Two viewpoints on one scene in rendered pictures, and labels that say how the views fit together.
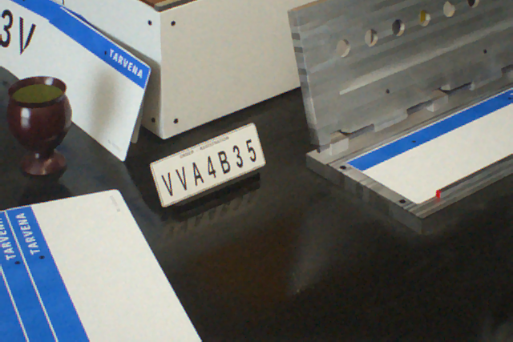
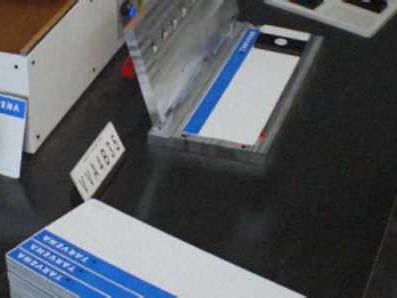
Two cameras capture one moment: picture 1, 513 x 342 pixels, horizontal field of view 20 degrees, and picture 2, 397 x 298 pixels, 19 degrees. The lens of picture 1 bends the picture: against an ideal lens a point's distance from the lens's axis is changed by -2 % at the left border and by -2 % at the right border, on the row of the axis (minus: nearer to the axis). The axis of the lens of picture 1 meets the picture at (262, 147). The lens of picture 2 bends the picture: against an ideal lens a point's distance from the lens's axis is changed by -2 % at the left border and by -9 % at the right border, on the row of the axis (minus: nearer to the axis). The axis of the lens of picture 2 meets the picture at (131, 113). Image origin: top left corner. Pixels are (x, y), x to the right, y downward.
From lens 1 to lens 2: 0.82 m
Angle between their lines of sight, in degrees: 24
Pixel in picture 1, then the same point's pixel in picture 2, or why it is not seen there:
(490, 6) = not seen: outside the picture
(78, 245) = (110, 245)
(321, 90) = (154, 83)
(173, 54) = (34, 86)
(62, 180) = not seen: outside the picture
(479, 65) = (216, 34)
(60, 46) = not seen: outside the picture
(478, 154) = (258, 98)
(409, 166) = (224, 121)
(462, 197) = (276, 131)
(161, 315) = (214, 269)
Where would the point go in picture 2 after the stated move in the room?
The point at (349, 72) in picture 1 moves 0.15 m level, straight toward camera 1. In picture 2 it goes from (160, 64) to (202, 106)
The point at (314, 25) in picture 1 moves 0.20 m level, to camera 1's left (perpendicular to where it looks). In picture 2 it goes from (142, 36) to (29, 68)
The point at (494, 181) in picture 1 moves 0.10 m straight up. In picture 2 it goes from (285, 114) to (287, 64)
